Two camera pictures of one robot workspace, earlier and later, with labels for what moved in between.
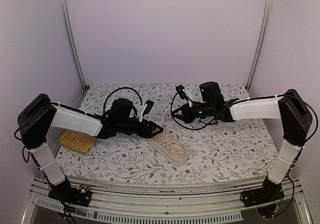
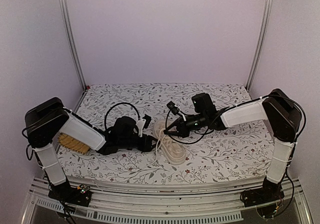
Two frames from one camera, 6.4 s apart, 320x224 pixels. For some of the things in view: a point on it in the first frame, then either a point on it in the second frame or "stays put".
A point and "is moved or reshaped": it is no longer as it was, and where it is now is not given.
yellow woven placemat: [76, 141] stays put
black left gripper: [148, 132] → [146, 145]
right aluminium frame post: [267, 19] stays put
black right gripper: [186, 117] → [182, 130]
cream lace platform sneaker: [165, 143] is moved or reshaped
